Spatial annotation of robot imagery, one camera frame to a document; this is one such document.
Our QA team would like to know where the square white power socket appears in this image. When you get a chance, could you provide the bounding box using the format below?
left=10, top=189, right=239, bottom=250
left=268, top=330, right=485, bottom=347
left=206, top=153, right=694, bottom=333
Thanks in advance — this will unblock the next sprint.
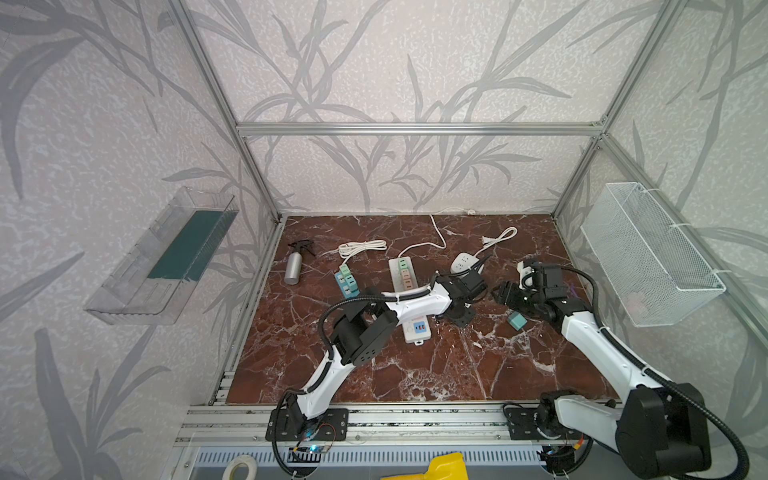
left=450, top=252, right=479, bottom=274

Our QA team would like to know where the long white power strip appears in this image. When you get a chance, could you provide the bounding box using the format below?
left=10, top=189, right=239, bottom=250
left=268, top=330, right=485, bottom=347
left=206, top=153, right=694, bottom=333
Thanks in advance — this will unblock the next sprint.
left=389, top=257, right=432, bottom=346

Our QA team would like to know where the teal power strip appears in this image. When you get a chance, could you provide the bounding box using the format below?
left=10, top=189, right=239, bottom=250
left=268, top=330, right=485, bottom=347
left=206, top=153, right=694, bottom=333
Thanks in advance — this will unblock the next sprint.
left=334, top=270, right=360, bottom=299

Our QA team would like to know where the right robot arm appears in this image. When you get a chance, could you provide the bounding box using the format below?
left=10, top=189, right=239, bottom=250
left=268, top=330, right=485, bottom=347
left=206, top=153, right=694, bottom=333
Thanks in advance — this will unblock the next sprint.
left=492, top=260, right=750, bottom=479

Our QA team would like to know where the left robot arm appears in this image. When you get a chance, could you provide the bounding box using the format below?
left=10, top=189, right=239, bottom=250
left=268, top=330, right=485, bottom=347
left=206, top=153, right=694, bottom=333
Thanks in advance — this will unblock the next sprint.
left=266, top=269, right=488, bottom=442

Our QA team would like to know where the silver spray bottle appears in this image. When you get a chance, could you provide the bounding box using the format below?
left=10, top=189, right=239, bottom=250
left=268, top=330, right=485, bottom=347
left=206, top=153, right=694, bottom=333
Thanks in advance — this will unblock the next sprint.
left=284, top=239, right=315, bottom=286

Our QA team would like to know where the yellow plastic object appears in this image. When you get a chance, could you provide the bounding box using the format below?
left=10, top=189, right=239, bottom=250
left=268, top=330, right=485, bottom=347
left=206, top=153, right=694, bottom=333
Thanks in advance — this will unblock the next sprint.
left=382, top=452, right=469, bottom=480

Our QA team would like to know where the white tape roll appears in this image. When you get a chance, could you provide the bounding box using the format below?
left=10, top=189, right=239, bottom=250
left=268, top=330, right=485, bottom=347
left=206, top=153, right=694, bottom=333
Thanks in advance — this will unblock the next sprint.
left=221, top=454, right=258, bottom=480

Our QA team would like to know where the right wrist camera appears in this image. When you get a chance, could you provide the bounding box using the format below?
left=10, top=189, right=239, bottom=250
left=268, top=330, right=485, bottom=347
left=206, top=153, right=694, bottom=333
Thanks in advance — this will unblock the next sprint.
left=517, top=259, right=537, bottom=290

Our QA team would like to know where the white wire basket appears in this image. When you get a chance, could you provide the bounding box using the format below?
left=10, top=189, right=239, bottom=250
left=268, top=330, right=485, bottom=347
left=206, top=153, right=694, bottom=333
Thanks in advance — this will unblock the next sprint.
left=581, top=182, right=726, bottom=328

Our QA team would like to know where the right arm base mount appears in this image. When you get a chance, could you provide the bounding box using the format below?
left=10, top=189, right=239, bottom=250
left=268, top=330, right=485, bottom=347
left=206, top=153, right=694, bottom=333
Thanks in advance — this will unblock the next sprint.
left=502, top=402, right=548, bottom=441

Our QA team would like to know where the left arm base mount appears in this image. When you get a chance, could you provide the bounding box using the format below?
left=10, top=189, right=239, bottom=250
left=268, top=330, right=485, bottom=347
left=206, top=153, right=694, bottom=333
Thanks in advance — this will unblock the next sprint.
left=265, top=408, right=350, bottom=442

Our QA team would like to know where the clear plastic wall tray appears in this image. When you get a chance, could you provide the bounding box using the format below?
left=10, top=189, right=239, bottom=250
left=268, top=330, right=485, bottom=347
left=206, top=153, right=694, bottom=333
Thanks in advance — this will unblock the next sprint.
left=84, top=187, right=239, bottom=326

